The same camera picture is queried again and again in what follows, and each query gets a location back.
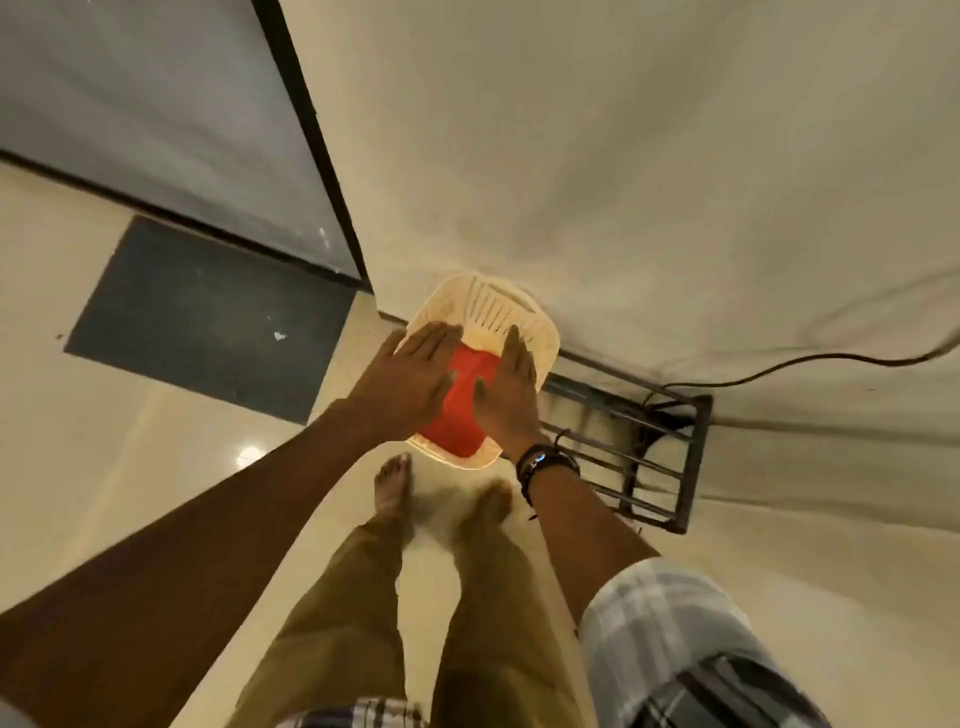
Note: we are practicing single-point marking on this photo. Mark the person's right hand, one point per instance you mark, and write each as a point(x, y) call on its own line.
point(514, 405)

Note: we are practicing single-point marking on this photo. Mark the person's left hand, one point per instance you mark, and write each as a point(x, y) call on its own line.
point(405, 382)

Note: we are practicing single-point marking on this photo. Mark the red cleaning cloth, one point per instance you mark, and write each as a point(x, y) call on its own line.
point(465, 420)

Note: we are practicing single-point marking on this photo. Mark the person's left forearm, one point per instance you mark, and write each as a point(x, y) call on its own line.
point(187, 570)

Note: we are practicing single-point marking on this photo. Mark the person's right forearm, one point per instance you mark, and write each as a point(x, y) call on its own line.
point(585, 540)

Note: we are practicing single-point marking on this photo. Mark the person's right foot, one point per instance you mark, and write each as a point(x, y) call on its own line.
point(487, 510)

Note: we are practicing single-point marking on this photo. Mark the cream plastic basket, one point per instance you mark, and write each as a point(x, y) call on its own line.
point(487, 307)

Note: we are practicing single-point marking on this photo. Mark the black metal rack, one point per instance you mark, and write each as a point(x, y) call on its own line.
point(694, 465)

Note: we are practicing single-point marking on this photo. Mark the dark grey floor mat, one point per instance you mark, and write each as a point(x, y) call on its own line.
point(210, 322)

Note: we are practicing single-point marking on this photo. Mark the khaki trousers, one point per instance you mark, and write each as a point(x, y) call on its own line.
point(337, 637)

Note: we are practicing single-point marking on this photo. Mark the black white plaid shirt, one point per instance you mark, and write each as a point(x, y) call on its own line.
point(660, 637)

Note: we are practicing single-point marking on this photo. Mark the grey panel with black frame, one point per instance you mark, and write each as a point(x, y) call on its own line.
point(150, 112)

